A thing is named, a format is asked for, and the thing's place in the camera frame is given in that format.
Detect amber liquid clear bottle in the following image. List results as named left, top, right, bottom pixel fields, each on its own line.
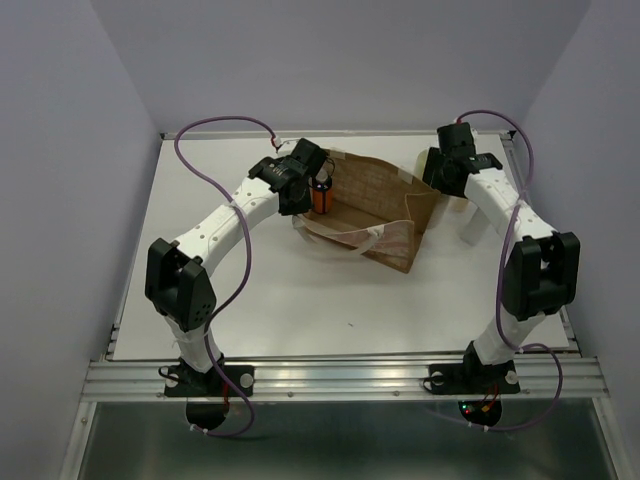
left=450, top=198, right=469, bottom=213

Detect white bottle black cap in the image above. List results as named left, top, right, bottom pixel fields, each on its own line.
left=459, top=208, right=489, bottom=246

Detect brown burlap canvas bag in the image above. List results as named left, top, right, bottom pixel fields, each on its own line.
left=292, top=149, right=441, bottom=273

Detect green pump bottle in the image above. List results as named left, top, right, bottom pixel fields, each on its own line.
left=414, top=148, right=430, bottom=178

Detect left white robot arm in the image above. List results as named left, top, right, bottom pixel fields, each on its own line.
left=144, top=139, right=328, bottom=394

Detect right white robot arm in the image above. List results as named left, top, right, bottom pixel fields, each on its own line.
left=423, top=122, right=581, bottom=390

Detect orange bottle dark cap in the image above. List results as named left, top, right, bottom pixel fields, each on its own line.
left=310, top=169, right=333, bottom=215

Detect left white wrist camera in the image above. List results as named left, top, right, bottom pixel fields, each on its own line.
left=270, top=135, right=297, bottom=152

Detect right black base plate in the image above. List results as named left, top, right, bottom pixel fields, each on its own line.
left=425, top=362, right=521, bottom=396

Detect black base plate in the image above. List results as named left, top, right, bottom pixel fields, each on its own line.
left=425, top=362, right=521, bottom=396
left=157, top=362, right=255, bottom=398

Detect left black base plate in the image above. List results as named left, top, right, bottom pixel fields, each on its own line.
left=157, top=362, right=255, bottom=398

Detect aluminium frame rail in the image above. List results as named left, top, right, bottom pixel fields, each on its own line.
left=62, top=133, right=630, bottom=479

